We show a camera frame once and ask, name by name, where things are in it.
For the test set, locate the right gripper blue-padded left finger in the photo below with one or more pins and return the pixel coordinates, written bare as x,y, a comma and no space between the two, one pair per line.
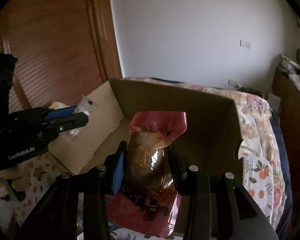
118,167

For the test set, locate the white wall switch plate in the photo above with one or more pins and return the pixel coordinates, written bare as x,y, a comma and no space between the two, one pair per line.
245,44

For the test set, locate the brown cardboard box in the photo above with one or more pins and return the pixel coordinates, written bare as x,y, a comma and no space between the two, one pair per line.
211,141

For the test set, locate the wooden sideboard cabinet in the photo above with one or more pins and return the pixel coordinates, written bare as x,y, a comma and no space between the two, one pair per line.
289,115

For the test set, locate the wooden wardrobe door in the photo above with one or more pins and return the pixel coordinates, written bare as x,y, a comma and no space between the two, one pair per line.
64,48

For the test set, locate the yellow plush toy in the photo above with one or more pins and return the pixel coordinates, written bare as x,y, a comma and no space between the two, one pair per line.
57,105

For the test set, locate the floral bed quilt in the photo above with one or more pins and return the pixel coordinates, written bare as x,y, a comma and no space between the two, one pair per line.
262,134

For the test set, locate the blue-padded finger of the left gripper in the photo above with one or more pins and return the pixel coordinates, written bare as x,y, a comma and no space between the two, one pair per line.
61,112

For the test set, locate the silver white snack pouch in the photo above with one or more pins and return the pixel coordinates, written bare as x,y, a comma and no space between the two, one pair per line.
85,106

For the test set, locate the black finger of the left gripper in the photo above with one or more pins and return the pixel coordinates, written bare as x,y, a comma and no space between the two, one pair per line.
61,122

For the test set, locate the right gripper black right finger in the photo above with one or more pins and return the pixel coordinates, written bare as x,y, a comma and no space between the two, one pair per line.
178,165

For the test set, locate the dark red snack pouch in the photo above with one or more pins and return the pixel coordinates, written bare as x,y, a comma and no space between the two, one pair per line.
147,201

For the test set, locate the orange-print white tablecloth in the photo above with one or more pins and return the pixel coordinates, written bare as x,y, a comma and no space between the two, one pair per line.
84,206

